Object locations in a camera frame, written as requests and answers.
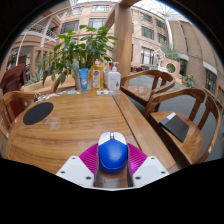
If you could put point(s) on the large potted green plant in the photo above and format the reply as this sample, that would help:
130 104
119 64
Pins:
76 46

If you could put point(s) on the blue squeeze tube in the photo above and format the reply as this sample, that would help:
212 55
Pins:
83 80

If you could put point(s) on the yellow flower plant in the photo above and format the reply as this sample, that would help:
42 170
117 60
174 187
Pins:
190 80

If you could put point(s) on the spiky agave plant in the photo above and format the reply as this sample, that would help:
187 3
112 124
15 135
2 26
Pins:
35 76

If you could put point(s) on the dark red wooden podium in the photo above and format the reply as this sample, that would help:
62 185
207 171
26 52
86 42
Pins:
13 80

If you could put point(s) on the white tissue packet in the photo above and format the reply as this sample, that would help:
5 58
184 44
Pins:
102 92

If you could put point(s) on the black notebook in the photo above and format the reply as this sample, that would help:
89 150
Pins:
175 126

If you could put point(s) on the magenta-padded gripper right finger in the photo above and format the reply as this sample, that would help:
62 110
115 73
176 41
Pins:
148 170

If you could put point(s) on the white statue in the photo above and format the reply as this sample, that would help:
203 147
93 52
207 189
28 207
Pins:
160 58

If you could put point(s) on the wooden planter box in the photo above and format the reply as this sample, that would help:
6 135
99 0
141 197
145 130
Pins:
40 87

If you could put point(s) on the yellow liquid bottle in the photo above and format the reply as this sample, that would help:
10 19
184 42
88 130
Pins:
97 77

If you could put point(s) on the clear pump dispenser bottle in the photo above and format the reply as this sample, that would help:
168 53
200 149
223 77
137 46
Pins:
114 80

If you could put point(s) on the blue and white computer mouse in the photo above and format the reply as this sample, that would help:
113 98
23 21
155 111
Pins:
112 156

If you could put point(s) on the black round mouse pad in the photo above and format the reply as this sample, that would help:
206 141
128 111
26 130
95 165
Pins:
37 113

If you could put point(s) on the wooden armchair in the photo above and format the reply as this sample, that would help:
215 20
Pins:
5 113
55 85
136 94
186 146

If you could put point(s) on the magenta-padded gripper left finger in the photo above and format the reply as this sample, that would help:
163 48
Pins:
76 170

